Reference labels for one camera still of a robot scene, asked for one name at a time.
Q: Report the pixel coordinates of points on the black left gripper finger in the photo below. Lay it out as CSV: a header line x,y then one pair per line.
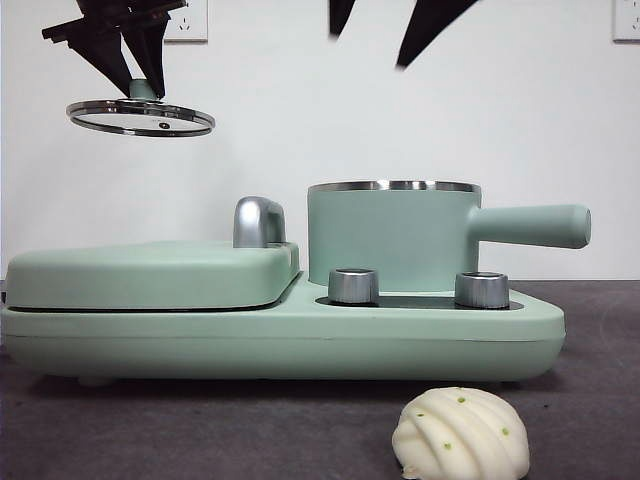
x,y
147,50
107,60

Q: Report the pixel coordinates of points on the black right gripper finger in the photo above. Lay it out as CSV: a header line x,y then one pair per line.
x,y
341,12
432,25

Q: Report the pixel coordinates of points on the glass pot lid green knob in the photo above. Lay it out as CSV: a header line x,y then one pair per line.
x,y
141,89

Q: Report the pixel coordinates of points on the ridged white bun green specks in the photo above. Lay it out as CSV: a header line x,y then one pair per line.
x,y
460,440

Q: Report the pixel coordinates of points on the mint green griddle cover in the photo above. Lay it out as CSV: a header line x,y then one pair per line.
x,y
140,277

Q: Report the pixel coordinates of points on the silver control knob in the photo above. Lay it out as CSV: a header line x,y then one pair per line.
x,y
481,292
352,289

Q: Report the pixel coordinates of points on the mint green breakfast machine base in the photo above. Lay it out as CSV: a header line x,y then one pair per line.
x,y
300,345

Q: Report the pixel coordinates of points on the white wall socket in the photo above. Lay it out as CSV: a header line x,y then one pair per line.
x,y
192,25
627,20

